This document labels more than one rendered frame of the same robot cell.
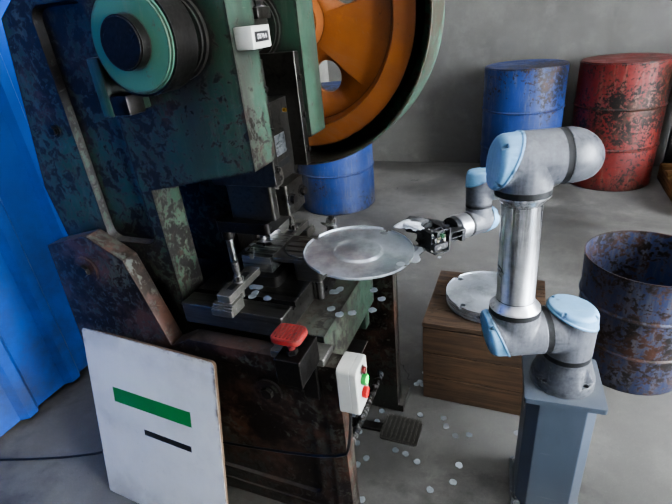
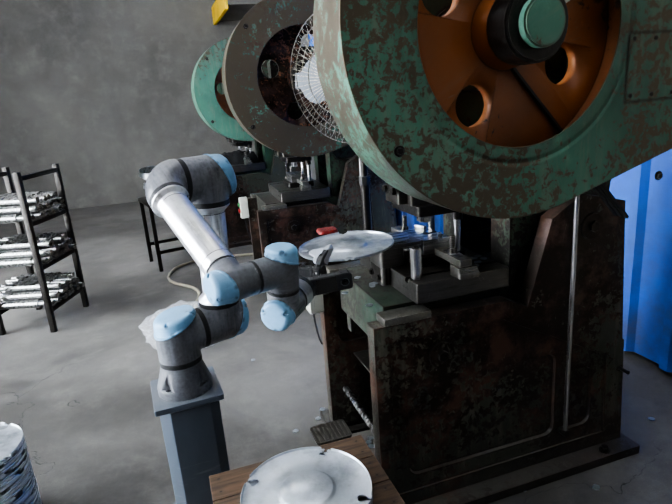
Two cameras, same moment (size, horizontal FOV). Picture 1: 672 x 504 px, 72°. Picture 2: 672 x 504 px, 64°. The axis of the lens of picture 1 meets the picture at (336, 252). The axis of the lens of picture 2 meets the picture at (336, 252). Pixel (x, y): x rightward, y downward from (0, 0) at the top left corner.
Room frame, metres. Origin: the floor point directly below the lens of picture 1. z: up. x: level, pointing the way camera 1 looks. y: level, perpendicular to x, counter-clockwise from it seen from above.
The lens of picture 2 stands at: (2.22, -1.11, 1.21)
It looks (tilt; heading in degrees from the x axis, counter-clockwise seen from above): 16 degrees down; 139
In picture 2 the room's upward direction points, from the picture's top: 4 degrees counter-clockwise
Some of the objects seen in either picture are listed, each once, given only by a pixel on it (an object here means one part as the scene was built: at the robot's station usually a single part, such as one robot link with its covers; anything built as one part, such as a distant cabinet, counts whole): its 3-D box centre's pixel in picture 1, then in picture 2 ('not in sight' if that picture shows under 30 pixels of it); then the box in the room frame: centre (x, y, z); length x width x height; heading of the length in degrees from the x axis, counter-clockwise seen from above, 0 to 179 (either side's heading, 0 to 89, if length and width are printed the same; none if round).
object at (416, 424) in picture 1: (333, 417); (395, 419); (1.13, 0.07, 0.14); 0.59 x 0.10 x 0.05; 66
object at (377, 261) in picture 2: (326, 269); (376, 260); (1.11, 0.03, 0.72); 0.25 x 0.14 x 0.14; 66
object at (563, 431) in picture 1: (551, 438); (197, 454); (0.89, -0.55, 0.23); 0.19 x 0.19 x 0.45; 69
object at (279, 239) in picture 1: (270, 251); (425, 240); (1.18, 0.19, 0.76); 0.15 x 0.09 x 0.05; 156
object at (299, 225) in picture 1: (294, 227); (454, 253); (1.34, 0.12, 0.76); 0.17 x 0.06 x 0.10; 156
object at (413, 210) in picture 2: (260, 217); (427, 207); (1.18, 0.20, 0.86); 0.20 x 0.16 x 0.05; 156
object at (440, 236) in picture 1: (440, 234); (306, 282); (1.18, -0.30, 0.76); 0.12 x 0.09 x 0.08; 118
